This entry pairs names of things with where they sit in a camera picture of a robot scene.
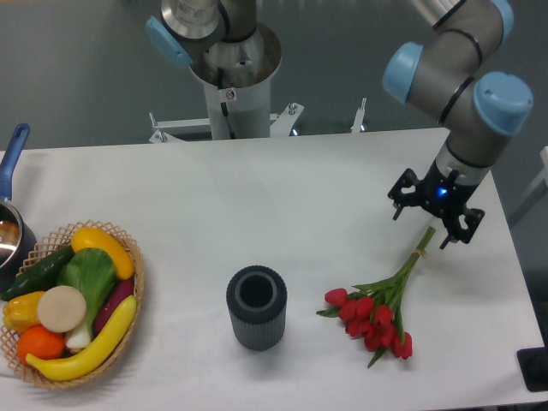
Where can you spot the yellow bell pepper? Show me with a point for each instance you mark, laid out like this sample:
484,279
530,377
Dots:
21,313

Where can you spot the red tulip bouquet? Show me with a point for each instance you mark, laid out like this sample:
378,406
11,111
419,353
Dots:
372,312

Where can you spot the orange fruit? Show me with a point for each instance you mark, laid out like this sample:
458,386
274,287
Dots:
40,342

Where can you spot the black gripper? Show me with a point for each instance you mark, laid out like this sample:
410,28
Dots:
444,197

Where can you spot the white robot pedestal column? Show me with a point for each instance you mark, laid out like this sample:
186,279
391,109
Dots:
239,113

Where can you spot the silver blue-capped robot arm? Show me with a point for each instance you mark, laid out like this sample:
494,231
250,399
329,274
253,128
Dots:
234,57

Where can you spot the yellow banana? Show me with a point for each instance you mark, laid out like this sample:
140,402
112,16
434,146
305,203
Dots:
96,353

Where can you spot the yellow squash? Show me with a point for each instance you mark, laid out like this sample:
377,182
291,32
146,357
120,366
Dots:
90,237

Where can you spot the blue-handled saucepan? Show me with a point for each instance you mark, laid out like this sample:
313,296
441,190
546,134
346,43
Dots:
17,239

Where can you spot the dark grey ribbed vase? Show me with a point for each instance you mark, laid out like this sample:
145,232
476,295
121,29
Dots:
256,298

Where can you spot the purple eggplant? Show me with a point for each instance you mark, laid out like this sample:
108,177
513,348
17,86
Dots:
118,294

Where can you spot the green bok choy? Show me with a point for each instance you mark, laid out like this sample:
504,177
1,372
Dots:
92,272

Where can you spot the black device at table edge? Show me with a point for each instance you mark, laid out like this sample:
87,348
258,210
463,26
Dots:
533,365

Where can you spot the beige round disc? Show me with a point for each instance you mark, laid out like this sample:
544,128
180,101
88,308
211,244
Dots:
61,309

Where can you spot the dark green cucumber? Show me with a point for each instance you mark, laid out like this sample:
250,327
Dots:
40,276

